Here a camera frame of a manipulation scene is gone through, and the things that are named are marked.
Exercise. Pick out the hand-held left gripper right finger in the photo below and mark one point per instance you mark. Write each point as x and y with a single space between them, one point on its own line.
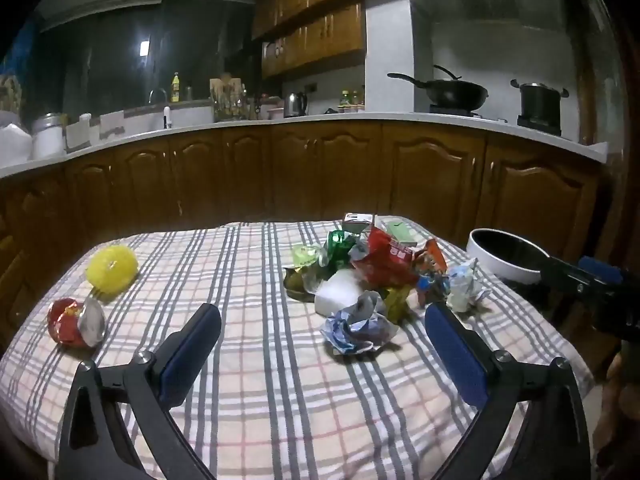
460 360

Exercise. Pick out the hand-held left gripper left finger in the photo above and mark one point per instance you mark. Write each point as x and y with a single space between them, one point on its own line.
190 355

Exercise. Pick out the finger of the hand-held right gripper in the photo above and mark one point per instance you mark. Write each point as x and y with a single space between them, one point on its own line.
602 269
565 275

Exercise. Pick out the white round bin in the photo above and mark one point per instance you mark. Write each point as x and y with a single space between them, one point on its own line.
505 255

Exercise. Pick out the green milk carton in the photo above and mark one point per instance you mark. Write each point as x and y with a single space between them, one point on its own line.
397 232

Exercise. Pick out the red white milk carton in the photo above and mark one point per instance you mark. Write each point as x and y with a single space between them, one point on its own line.
357 222

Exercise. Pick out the crumpled clear plastic wrapper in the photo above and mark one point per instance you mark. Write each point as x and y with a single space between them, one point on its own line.
465 285

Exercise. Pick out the small blue wrapper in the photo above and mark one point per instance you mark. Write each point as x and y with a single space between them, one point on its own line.
431 287

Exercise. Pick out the plaid tablecloth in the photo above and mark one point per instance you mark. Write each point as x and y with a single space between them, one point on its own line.
260 390

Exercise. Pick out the yellow green wrapper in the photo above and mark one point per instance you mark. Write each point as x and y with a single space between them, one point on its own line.
396 302

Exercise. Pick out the crumpled printed paper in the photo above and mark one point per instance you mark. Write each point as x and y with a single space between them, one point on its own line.
357 330

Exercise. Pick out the orange snack bag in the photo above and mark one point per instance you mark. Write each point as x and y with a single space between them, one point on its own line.
431 256

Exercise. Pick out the yellow round sponge ball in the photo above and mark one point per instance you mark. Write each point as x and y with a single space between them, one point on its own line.
111 270

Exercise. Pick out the red snack bag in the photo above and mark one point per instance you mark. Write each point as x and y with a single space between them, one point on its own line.
387 260

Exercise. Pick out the dark olive wrapper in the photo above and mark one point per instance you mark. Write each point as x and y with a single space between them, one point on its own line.
296 284

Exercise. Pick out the light green drink pouch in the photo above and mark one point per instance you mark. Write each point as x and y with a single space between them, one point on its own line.
305 255

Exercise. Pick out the shiny green wrapper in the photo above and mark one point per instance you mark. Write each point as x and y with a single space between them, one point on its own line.
339 247

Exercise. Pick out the black cooking pot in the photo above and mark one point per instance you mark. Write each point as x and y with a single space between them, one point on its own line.
539 102

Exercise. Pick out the black wok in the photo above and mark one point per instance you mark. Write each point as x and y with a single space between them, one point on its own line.
455 92

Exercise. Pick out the wooden lower cabinets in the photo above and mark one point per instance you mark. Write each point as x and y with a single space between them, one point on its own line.
325 175

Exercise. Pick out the wooden cabinets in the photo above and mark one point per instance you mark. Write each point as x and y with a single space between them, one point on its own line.
325 175
310 35

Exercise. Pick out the small white bottle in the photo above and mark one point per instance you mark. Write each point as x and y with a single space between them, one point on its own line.
167 117

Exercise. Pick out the pink bowl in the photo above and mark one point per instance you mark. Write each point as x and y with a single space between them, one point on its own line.
275 112

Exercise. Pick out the utensil holder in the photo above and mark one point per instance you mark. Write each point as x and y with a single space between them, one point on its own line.
227 100

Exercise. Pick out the white lidded container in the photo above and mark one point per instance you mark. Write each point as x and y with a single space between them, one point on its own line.
49 137

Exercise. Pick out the kitchen faucet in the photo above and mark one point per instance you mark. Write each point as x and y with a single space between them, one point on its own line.
157 94

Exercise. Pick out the yellow dish soap bottle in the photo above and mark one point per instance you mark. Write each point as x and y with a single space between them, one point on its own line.
175 90

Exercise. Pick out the steel electric kettle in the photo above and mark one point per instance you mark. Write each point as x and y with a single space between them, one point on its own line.
294 105

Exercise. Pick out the seasoning jars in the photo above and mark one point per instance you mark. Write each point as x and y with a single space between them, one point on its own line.
350 101

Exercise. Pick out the dark window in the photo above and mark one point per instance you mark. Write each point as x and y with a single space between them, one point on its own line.
110 55

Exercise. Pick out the wooden upper cabinets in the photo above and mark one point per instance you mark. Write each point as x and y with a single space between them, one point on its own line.
310 35

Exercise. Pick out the wall socket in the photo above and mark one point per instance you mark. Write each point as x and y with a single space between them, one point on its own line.
310 87

